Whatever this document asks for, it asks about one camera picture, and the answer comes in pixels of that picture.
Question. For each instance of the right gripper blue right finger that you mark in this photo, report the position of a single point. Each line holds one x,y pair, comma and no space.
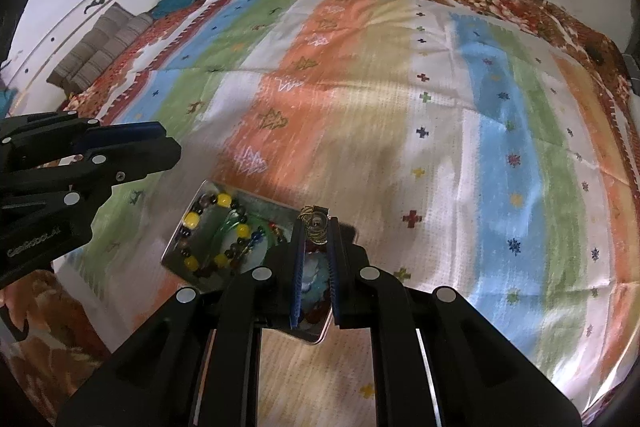
335,253

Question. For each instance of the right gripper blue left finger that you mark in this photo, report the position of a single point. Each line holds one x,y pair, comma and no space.
297,252

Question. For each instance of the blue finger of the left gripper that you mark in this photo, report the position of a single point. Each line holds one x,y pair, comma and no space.
139,131
133,161

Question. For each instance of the gold ring charm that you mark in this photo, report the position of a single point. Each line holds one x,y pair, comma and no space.
316,223

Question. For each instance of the green jade bangle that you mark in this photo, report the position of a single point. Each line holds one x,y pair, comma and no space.
245,240

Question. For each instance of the left hand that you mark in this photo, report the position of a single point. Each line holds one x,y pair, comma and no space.
62,345

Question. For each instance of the striped grey cushion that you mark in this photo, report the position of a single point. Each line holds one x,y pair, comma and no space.
113,32

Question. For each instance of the colourful striped blanket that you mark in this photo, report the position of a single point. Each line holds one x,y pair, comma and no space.
390,131

